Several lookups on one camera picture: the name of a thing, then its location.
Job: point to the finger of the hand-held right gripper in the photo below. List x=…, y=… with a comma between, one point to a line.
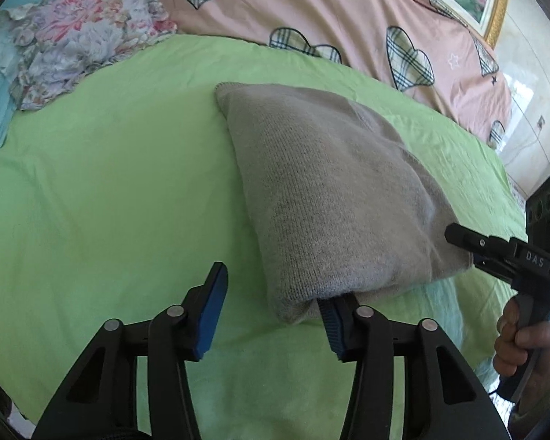
x=481, y=241
x=497, y=269

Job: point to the light green bed sheet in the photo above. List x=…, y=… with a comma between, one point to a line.
x=96, y=192

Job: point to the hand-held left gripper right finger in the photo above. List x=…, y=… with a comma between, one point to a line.
x=332, y=325

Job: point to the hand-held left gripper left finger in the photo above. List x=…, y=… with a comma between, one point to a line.
x=211, y=311

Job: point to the ruffled floral cloth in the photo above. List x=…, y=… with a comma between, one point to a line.
x=82, y=27

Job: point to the person's right hand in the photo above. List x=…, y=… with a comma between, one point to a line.
x=504, y=353

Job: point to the person's right forearm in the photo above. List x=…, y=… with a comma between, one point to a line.
x=541, y=401

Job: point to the pink quilt with plaid hearts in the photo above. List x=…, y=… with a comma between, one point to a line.
x=339, y=9

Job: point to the beige knit sweater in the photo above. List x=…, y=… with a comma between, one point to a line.
x=325, y=183

